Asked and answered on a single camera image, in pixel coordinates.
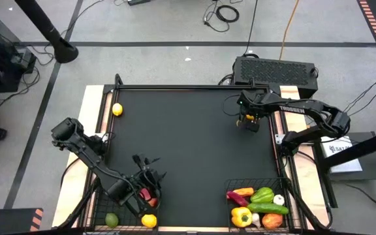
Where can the red chili pepper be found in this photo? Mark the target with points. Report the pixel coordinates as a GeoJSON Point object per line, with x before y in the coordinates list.
{"type": "Point", "coordinates": [237, 199]}

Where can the orange long pepper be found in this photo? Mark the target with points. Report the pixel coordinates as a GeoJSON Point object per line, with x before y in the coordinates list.
{"type": "Point", "coordinates": [244, 192]}

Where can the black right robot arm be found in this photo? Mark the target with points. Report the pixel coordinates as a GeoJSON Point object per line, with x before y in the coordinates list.
{"type": "Point", "coordinates": [305, 109]}

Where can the black equipment cart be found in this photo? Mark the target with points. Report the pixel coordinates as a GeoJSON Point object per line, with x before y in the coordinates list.
{"type": "Point", "coordinates": [2, 55]}

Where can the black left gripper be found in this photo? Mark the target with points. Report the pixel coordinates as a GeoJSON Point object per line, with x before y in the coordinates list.
{"type": "Point", "coordinates": [149, 181]}

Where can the black power strip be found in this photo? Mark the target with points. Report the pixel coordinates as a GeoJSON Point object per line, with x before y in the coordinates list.
{"type": "Point", "coordinates": [139, 1]}

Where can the light wooden table board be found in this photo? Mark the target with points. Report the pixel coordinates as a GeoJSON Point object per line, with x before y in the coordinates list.
{"type": "Point", "coordinates": [90, 98]}

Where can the green bell pepper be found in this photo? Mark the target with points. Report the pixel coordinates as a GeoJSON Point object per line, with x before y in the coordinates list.
{"type": "Point", "coordinates": [262, 195]}

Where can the orange round vegetable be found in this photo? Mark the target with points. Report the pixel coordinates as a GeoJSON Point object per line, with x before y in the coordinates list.
{"type": "Point", "coordinates": [272, 221]}

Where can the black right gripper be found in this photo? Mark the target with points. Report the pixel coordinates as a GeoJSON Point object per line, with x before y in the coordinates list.
{"type": "Point", "coordinates": [251, 102]}

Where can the white printed sheet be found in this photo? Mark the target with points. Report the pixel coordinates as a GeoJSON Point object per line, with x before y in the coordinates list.
{"type": "Point", "coordinates": [341, 153]}

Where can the black diagonal frame strut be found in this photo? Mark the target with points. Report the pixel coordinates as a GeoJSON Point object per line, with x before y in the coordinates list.
{"type": "Point", "coordinates": [77, 209]}
{"type": "Point", "coordinates": [305, 209]}

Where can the orange red mango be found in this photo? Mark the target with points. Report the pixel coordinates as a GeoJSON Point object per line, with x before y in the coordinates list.
{"type": "Point", "coordinates": [149, 197]}

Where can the green lime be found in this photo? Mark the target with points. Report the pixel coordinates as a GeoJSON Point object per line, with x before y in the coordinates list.
{"type": "Point", "coordinates": [111, 220]}

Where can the yellow bell pepper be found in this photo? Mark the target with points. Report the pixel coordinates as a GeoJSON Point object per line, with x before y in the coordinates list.
{"type": "Point", "coordinates": [241, 217]}

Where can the black ribbed floor pole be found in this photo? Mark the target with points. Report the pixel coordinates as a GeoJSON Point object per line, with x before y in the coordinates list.
{"type": "Point", "coordinates": [44, 26]}

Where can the dark grey side table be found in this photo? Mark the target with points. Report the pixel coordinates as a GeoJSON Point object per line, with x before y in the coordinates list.
{"type": "Point", "coordinates": [354, 176]}

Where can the black table edge frame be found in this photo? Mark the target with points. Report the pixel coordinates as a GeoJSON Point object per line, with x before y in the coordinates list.
{"type": "Point", "coordinates": [191, 87]}

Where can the white garlic bulb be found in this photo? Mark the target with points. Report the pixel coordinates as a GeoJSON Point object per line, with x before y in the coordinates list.
{"type": "Point", "coordinates": [256, 220]}
{"type": "Point", "coordinates": [278, 199]}

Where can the white metal bracket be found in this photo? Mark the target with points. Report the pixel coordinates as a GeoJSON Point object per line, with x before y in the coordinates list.
{"type": "Point", "coordinates": [279, 138]}

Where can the green cucumber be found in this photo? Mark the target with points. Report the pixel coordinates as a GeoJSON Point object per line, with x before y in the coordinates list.
{"type": "Point", "coordinates": [268, 208]}

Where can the black perforated computer case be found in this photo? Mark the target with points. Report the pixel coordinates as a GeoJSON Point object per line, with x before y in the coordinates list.
{"type": "Point", "coordinates": [274, 73]}

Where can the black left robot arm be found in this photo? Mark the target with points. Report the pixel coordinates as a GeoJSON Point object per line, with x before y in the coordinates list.
{"type": "Point", "coordinates": [87, 153]}

